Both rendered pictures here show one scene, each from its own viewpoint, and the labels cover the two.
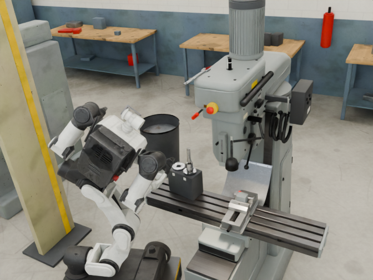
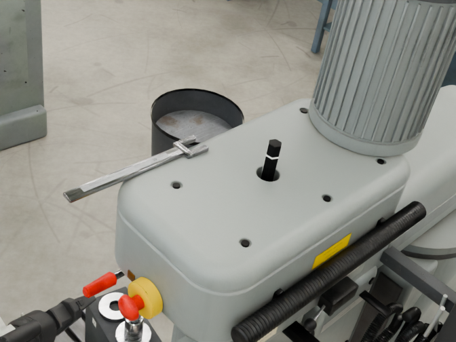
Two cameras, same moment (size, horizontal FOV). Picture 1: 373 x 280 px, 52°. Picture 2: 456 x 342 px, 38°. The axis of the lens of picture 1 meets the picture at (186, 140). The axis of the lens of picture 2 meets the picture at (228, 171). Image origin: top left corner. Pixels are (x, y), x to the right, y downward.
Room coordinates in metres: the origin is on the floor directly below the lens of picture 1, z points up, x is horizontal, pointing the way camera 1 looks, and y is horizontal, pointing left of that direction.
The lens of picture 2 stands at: (1.16, -0.33, 2.53)
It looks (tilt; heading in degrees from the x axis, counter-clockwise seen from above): 39 degrees down; 9
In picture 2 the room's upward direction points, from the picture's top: 11 degrees clockwise
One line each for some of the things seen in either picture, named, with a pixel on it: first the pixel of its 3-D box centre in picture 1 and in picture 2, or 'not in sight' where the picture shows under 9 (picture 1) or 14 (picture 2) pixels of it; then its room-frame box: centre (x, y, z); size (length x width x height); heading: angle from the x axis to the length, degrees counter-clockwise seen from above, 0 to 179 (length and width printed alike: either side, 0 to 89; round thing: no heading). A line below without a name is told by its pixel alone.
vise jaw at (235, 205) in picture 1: (238, 206); not in sight; (1.88, -0.30, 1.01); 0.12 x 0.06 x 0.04; 60
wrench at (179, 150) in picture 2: (196, 76); (138, 167); (1.89, -0.08, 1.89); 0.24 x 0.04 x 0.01; 147
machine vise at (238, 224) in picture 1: (240, 208); not in sight; (1.91, -0.31, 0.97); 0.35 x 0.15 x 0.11; 150
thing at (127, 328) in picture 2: (189, 166); (134, 326); (2.17, -0.01, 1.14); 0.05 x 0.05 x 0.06
